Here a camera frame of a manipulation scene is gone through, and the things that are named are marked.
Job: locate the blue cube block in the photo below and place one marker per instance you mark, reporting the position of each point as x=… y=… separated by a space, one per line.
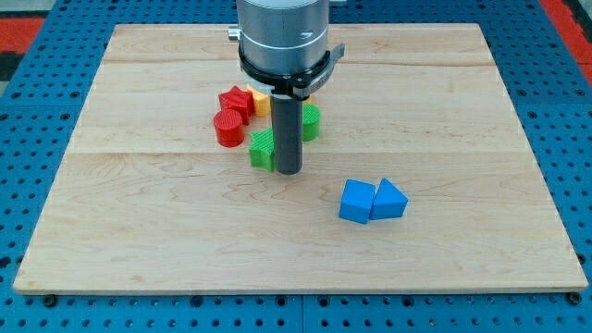
x=356 y=201

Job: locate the red star block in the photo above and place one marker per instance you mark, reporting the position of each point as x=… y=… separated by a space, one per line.
x=240 y=101

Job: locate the yellow block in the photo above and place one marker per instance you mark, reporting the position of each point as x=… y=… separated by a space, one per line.
x=261 y=102

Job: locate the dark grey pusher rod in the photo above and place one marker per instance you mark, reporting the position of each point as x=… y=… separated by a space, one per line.
x=286 y=115

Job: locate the black mounting flange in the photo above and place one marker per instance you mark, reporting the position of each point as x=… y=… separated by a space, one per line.
x=299 y=86

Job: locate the green cylinder block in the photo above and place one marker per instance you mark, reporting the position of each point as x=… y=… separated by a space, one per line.
x=310 y=122

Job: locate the blue triangle block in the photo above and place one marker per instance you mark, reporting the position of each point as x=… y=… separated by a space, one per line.
x=389 y=201

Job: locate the wooden board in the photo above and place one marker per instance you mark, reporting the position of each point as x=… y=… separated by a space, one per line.
x=146 y=202

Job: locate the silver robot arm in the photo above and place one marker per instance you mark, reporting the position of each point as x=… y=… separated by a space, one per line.
x=283 y=36

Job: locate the red cylinder block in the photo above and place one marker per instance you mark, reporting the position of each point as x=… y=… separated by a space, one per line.
x=229 y=128

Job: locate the green star block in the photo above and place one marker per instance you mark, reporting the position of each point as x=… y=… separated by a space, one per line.
x=262 y=149

